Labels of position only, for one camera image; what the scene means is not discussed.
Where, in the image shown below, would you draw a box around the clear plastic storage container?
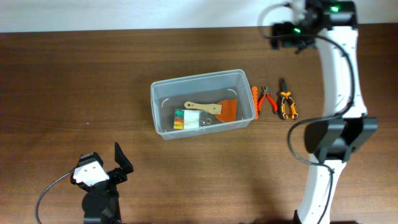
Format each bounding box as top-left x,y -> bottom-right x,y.
150,69 -> 255,140

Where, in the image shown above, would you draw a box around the orange perforated plastic strip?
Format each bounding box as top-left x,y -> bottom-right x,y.
251,86 -> 259,119

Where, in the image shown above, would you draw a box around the orange scraper with wooden handle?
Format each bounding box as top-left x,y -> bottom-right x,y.
184,100 -> 238,123

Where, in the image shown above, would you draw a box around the clear pack of coloured clips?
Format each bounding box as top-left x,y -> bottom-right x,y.
174,110 -> 212,130

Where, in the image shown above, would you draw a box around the red handled cutting pliers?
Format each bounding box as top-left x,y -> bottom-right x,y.
257,86 -> 279,115

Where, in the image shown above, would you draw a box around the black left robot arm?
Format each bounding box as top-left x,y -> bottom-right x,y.
70,143 -> 134,224

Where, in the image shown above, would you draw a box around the orange black needle nose pliers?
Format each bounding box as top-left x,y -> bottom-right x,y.
277,78 -> 299,120

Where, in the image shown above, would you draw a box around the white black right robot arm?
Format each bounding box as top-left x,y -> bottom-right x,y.
269,1 -> 378,223

